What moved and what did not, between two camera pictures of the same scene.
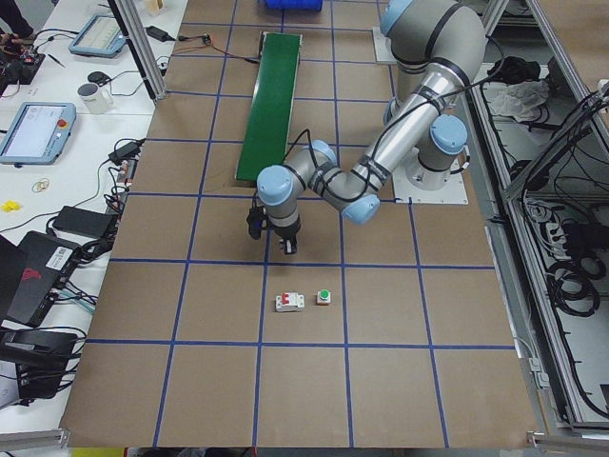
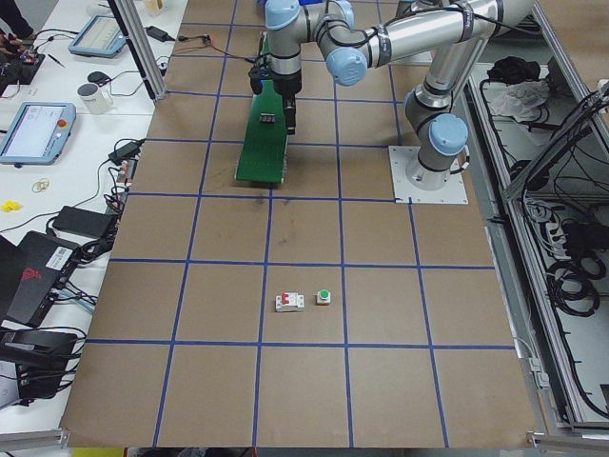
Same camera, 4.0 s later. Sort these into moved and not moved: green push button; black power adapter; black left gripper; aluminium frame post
Moved: black left gripper
Not moved: aluminium frame post; green push button; black power adapter
